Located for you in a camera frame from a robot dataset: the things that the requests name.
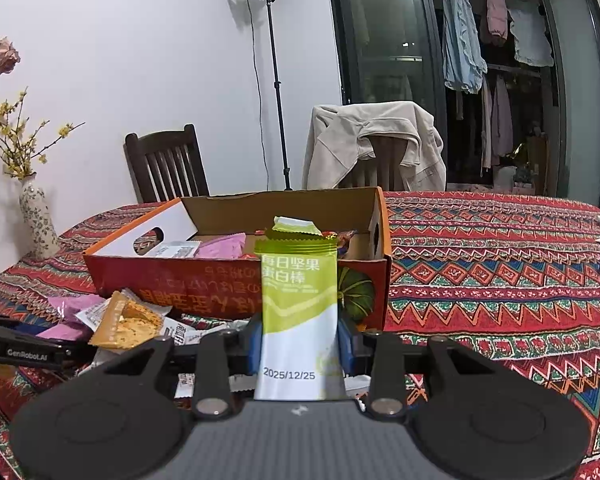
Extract pink snack packet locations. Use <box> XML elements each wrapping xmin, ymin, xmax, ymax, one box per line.
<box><xmin>47</xmin><ymin>294</ymin><xmax>106</xmax><ymax>322</ymax></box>
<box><xmin>195</xmin><ymin>232</ymin><xmax>247</xmax><ymax>261</ymax></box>
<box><xmin>35</xmin><ymin>324</ymin><xmax>95</xmax><ymax>347</ymax></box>

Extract pink artificial flower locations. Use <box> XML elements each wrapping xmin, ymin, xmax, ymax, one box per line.
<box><xmin>0</xmin><ymin>37</ymin><xmax>21</xmax><ymax>92</ymax></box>

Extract dark wooden chair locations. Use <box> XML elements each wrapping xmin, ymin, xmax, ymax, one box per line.
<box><xmin>123</xmin><ymin>124</ymin><xmax>211</xmax><ymax>204</ymax></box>

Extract wooden chair under jacket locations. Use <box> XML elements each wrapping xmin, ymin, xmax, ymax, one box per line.
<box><xmin>350</xmin><ymin>135</ymin><xmax>411</xmax><ymax>191</ymax></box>

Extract white storage container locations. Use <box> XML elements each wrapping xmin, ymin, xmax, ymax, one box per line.
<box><xmin>492</xmin><ymin>165</ymin><xmax>516</xmax><ymax>192</ymax></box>

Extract hanging white shirt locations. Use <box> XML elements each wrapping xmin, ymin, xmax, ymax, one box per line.
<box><xmin>507</xmin><ymin>0</ymin><xmax>555</xmax><ymax>68</ymax></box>

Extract orange cardboard box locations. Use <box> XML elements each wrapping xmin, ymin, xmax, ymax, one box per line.
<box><xmin>83</xmin><ymin>186</ymin><xmax>393</xmax><ymax>333</ymax></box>

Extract green white snack bar packet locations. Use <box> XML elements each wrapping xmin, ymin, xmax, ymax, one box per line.
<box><xmin>272</xmin><ymin>216</ymin><xmax>322</xmax><ymax>239</ymax></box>
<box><xmin>254</xmin><ymin>232</ymin><xmax>346</xmax><ymax>402</ymax></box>

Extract yellow flower branches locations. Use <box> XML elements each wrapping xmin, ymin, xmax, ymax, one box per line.
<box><xmin>0</xmin><ymin>87</ymin><xmax>87</xmax><ymax>181</ymax></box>

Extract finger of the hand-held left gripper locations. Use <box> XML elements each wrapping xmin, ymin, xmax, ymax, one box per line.
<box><xmin>56</xmin><ymin>341</ymin><xmax>90</xmax><ymax>365</ymax></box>
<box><xmin>0</xmin><ymin>312</ymin><xmax>48</xmax><ymax>337</ymax></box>

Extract hanging pale garments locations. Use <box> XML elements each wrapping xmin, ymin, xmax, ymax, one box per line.
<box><xmin>480</xmin><ymin>72</ymin><xmax>515</xmax><ymax>171</ymax></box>

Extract floral ceramic vase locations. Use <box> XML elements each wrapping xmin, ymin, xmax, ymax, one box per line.
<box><xmin>19</xmin><ymin>172</ymin><xmax>61</xmax><ymax>261</ymax></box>

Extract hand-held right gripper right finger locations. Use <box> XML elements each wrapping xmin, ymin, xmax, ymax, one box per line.
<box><xmin>336</xmin><ymin>316</ymin><xmax>518</xmax><ymax>421</ymax></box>

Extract small white snack packet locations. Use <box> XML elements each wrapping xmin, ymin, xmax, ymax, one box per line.
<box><xmin>75</xmin><ymin>305</ymin><xmax>112</xmax><ymax>332</ymax></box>

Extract hanging light blue shirt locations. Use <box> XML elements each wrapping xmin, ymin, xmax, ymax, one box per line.
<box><xmin>441</xmin><ymin>0</ymin><xmax>488</xmax><ymax>95</ymax></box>

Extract hanging pink jacket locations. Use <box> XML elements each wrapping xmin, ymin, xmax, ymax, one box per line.
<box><xmin>481</xmin><ymin>0</ymin><xmax>510</xmax><ymax>46</ymax></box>

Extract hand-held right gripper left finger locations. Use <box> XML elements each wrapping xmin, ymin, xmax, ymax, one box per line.
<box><xmin>82</xmin><ymin>315</ymin><xmax>263</xmax><ymax>421</ymax></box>

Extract beige jacket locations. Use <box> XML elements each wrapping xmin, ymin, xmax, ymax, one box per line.
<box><xmin>302</xmin><ymin>101</ymin><xmax>447</xmax><ymax>192</ymax></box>

